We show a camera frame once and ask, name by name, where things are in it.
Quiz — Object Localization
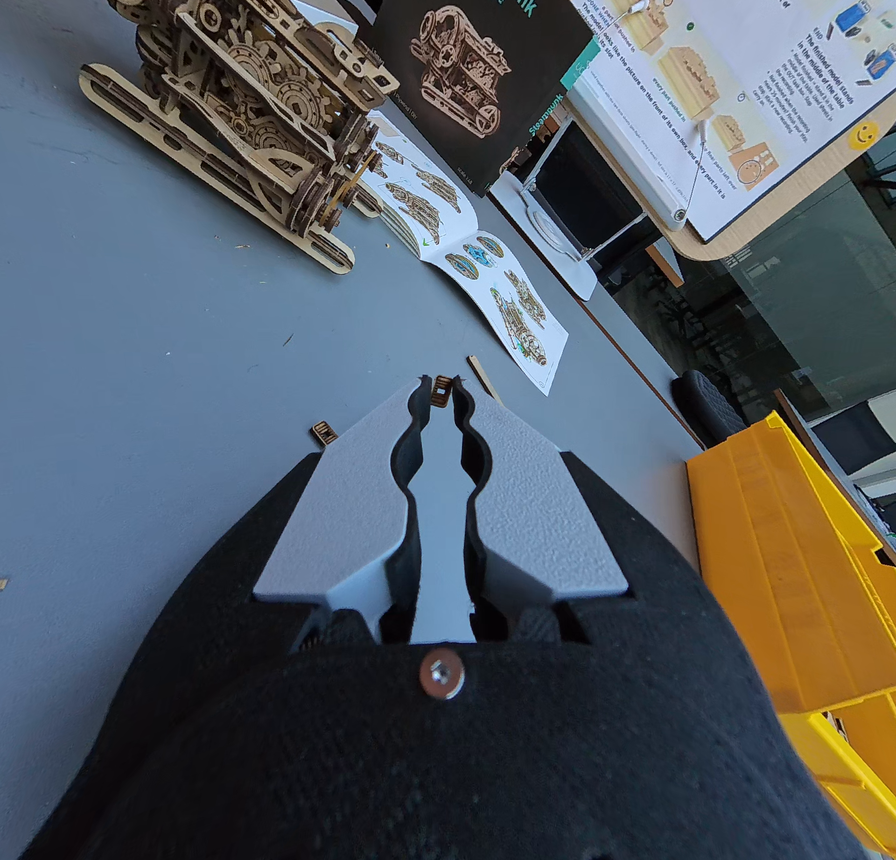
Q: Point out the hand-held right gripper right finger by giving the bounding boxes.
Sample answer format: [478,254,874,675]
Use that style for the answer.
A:
[451,375,629,642]

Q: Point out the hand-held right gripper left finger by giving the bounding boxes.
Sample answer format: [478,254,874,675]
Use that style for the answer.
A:
[252,375,433,645]

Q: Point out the wooden gear submarine model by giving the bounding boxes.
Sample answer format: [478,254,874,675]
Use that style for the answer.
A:
[78,0,401,275]

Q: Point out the black model kit box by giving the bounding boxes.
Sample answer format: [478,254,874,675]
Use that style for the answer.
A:
[371,0,596,197]

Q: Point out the thin wooden stick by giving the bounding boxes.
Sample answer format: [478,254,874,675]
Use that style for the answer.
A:
[467,356,504,406]

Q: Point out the black office chair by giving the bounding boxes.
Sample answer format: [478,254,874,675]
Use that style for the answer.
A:
[671,370,749,448]

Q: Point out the large yellow storage bin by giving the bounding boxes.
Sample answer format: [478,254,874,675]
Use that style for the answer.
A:
[686,412,896,714]

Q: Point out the white clear display stand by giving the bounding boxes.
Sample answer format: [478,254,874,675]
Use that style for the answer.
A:
[488,114,669,302]

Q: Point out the open instruction booklet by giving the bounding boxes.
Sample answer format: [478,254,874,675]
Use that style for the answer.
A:
[353,109,569,396]

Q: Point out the wooden display board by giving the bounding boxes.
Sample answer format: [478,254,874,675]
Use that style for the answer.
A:
[556,0,896,262]

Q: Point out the white paper sheet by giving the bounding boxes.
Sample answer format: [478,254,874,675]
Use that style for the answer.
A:
[287,0,359,38]

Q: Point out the printed instruction sheet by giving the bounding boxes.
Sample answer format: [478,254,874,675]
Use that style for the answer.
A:
[570,0,896,245]

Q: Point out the white poster rail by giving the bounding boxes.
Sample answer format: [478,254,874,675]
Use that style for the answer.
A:
[563,34,690,232]

